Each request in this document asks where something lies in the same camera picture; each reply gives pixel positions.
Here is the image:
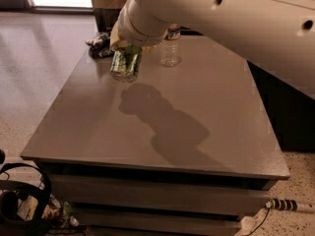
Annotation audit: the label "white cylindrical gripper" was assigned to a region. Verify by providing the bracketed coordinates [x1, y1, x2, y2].
[109, 0, 168, 53]

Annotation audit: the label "grey table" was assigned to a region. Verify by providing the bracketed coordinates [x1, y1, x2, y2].
[23, 36, 289, 236]

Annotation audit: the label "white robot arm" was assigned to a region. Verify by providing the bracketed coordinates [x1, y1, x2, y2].
[113, 0, 315, 98]

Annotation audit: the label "snack wrappers on floor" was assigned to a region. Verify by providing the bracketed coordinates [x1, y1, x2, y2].
[17, 196, 81, 230]

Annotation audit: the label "black white striped cable plug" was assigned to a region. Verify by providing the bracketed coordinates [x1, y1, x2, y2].
[265, 198, 315, 214]

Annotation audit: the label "black headphones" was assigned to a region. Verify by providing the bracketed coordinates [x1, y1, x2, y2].
[0, 151, 51, 236]

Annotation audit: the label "blue patterned chip bag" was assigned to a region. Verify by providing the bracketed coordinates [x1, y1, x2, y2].
[86, 32, 114, 59]

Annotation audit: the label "clear plastic water bottle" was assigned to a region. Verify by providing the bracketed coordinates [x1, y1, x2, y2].
[159, 24, 181, 67]

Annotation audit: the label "green soda can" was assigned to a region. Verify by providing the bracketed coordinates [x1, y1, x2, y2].
[110, 45, 143, 83]

